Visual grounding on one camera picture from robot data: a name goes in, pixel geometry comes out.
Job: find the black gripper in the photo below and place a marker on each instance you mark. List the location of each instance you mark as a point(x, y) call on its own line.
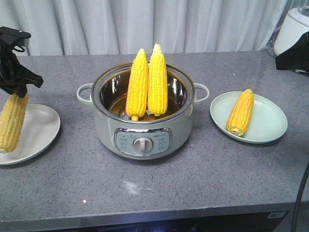
point(14, 77)

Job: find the yellow corn cob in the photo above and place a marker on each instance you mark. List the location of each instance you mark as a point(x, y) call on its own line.
point(136, 100)
point(11, 122)
point(240, 116)
point(157, 83)

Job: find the white round plate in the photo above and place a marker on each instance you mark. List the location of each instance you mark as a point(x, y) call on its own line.
point(40, 128)

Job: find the green round plate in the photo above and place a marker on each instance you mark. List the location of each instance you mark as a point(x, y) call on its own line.
point(268, 122)

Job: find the grey curtain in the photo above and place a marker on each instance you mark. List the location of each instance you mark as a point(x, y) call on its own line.
point(81, 27)

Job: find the green electric cooking pot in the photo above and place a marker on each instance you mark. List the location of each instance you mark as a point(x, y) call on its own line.
point(151, 137)

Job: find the white kitchen appliance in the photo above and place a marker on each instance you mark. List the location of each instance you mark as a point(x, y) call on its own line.
point(291, 46)

